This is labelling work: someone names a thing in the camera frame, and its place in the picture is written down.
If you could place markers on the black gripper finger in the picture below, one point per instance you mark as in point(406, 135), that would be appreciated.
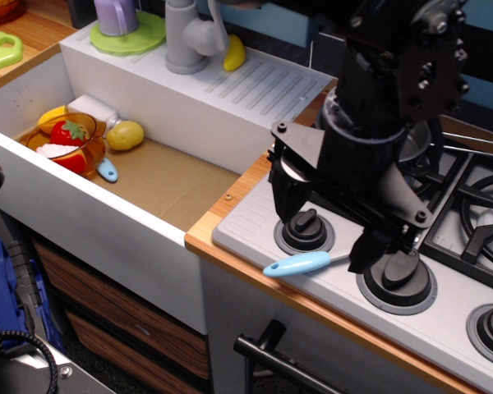
point(370, 246)
point(290, 193)

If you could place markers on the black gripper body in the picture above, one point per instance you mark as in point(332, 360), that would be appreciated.
point(351, 159)

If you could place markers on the blue handled spatula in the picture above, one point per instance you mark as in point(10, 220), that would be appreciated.
point(302, 263)

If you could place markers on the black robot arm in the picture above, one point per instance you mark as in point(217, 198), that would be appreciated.
point(402, 66)

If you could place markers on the silver metal pan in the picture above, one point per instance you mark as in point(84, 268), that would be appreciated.
point(430, 134)

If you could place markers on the grey toy stove top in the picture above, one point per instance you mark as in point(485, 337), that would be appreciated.
point(438, 334)

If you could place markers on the left black stove knob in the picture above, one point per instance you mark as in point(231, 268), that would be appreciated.
point(307, 231)

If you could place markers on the black stove knob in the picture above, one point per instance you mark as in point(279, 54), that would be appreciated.
point(400, 284)
point(307, 231)
point(480, 330)

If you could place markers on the middle black stove knob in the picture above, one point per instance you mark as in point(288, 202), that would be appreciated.
point(400, 284)

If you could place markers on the black burner grate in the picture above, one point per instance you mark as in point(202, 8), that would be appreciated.
point(457, 184)

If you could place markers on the right black stove knob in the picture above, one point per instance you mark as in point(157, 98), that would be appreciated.
point(480, 330)

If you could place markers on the yellow toy banana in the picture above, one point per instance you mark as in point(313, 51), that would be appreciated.
point(236, 54)

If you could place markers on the yellow toy potato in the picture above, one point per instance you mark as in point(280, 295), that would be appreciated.
point(125, 135)

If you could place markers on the white toy sink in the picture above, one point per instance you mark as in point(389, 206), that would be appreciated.
point(128, 217)

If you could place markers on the grey toy faucet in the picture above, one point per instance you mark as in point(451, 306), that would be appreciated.
point(190, 40)

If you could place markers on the amber transparent bowl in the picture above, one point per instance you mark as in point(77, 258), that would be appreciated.
point(93, 149)

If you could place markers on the green plastic plate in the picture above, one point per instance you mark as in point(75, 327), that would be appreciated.
point(149, 35)

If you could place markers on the white red toy food slice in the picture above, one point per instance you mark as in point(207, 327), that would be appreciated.
point(72, 158)

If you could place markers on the white salt shaker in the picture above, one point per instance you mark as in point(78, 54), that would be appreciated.
point(96, 108)

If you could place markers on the lower wooden drawer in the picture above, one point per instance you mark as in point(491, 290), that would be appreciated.
point(122, 367)

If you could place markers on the wooden drawer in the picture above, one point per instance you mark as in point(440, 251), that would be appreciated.
point(157, 335)
point(122, 367)

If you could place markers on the upper wooden drawer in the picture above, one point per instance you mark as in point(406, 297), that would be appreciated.
point(157, 335)

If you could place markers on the red toy strawberry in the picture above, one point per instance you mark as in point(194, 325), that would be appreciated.
point(69, 133)

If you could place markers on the purple plastic cup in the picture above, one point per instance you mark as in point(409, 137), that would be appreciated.
point(116, 17)

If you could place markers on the yellow toy corn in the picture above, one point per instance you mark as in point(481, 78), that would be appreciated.
point(50, 118)

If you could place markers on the blue plastic crate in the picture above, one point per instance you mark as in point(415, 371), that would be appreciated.
point(24, 305)

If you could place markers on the orange transparent bowl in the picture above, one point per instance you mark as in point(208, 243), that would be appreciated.
point(11, 9)

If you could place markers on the black oven door handle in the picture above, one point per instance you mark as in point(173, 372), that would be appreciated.
point(262, 351)

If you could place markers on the blue handled utensil in sink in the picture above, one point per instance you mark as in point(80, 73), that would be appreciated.
point(107, 170)

